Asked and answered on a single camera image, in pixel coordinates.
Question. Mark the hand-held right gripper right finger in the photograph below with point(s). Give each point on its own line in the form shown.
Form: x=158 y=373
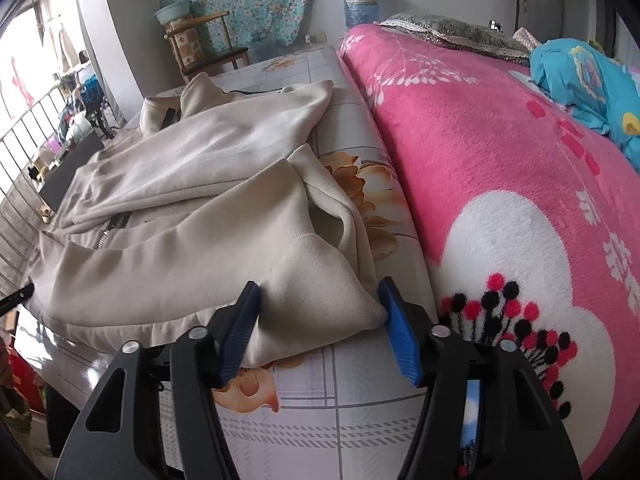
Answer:
x=400 y=335

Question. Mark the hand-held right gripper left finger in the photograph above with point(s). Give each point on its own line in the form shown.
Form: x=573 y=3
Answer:
x=240 y=330

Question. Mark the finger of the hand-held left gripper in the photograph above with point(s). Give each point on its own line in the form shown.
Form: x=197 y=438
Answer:
x=17 y=297

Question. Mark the beige zip jacket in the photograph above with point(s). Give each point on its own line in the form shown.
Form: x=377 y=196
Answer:
x=200 y=220

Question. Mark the dark grey cabinet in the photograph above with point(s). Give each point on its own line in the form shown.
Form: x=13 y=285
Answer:
x=70 y=170

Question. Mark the metal railing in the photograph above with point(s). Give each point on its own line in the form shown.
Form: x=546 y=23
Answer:
x=20 y=150

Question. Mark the pink floral blanket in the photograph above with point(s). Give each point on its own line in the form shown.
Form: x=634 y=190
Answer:
x=475 y=150

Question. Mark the hanging red cloth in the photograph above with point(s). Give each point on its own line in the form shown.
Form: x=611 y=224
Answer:
x=21 y=82

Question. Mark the hanging beige garments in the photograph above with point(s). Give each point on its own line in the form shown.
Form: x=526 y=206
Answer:
x=65 y=45

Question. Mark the wooden chair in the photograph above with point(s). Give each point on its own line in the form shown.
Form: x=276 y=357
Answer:
x=215 y=55

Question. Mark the patterned box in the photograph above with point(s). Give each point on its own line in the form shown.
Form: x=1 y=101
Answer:
x=182 y=42

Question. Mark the lace-trimmed patterned pillow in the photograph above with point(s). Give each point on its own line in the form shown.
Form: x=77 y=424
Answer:
x=450 y=30

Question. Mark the blue cartoon quilt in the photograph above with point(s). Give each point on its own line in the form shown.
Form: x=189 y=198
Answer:
x=585 y=85

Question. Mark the teal plastic basin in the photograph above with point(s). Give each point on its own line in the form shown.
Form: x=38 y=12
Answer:
x=172 y=12

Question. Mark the blue water bottle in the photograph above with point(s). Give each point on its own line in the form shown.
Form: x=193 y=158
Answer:
x=361 y=7

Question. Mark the white wall socket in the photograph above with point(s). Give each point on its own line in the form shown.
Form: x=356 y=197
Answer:
x=316 y=38

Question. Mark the teal floral wall cloth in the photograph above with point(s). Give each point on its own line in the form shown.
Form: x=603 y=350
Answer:
x=250 y=0

